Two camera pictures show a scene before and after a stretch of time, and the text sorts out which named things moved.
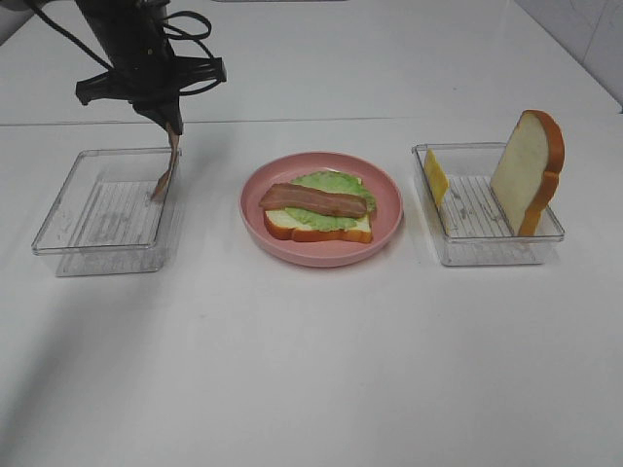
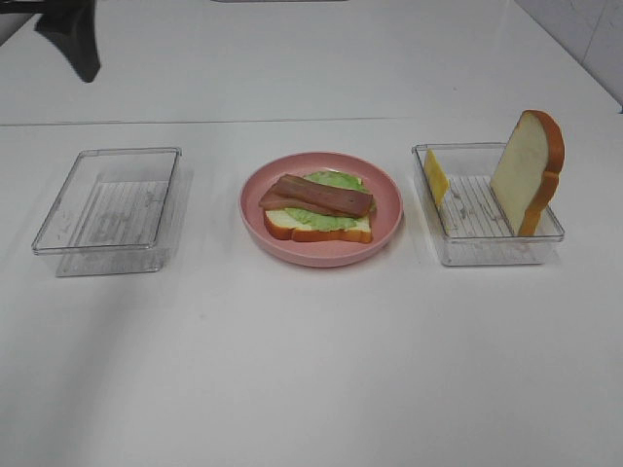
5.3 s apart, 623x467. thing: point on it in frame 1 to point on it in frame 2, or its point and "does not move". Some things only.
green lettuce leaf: [334, 183] does not move
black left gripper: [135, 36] to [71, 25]
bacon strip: [163, 183] to [323, 197]
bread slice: [278, 226] does not move
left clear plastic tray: [104, 220] does not move
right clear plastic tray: [470, 225] does not move
